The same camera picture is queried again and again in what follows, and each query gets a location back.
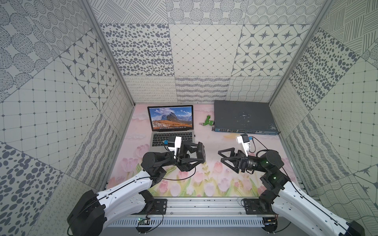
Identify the dark grey network switch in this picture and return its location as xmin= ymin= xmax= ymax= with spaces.
xmin=213 ymin=100 xmax=280 ymax=135

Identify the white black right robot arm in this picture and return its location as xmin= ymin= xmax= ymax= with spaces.
xmin=218 ymin=148 xmax=365 ymax=236

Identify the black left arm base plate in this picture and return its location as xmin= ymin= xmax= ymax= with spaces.
xmin=139 ymin=199 xmax=168 ymax=215

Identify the aluminium mounting rail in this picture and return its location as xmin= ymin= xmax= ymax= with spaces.
xmin=82 ymin=197 xmax=328 ymax=218

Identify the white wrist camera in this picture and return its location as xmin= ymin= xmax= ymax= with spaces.
xmin=164 ymin=136 xmax=182 ymax=156
xmin=236 ymin=134 xmax=250 ymax=156

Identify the silver open laptop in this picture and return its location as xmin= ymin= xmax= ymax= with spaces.
xmin=147 ymin=105 xmax=195 ymax=152

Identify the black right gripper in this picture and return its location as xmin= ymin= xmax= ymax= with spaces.
xmin=218 ymin=147 xmax=269 ymax=174

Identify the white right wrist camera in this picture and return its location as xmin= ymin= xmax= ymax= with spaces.
xmin=236 ymin=134 xmax=250 ymax=156

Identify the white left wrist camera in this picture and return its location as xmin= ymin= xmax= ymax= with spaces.
xmin=164 ymin=136 xmax=182 ymax=156

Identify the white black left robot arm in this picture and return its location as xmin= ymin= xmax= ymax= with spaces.
xmin=67 ymin=137 xmax=206 ymax=236

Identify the green crimping tool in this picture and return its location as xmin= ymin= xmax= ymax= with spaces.
xmin=200 ymin=115 xmax=215 ymax=126

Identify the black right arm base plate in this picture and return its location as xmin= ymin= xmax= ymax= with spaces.
xmin=241 ymin=198 xmax=275 ymax=215

